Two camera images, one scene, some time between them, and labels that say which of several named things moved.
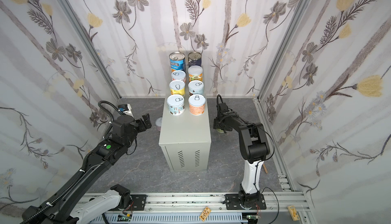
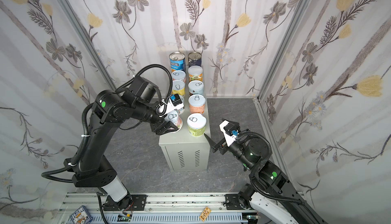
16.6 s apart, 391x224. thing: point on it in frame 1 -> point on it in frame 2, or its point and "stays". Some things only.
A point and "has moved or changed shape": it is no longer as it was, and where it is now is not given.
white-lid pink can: x=158 y=123 has moved or changed shape
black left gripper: x=142 y=122 -> x=160 y=121
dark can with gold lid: x=194 y=59 stays
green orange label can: x=195 y=73 stays
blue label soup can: x=177 y=61 stays
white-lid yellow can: x=177 y=87 stays
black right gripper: x=220 y=121 -> x=220 y=143
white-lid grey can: x=196 y=87 stays
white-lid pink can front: x=178 y=75 stays
